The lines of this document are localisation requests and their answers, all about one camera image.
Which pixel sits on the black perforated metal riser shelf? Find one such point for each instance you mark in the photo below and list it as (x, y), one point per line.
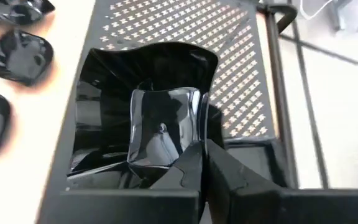
(57, 180)

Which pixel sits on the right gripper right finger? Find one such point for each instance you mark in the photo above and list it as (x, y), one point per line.
(225, 186)

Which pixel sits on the black wavy square plate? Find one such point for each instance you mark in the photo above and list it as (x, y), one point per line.
(120, 93)

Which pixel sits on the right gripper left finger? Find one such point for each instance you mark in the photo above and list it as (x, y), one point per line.
(188, 174)

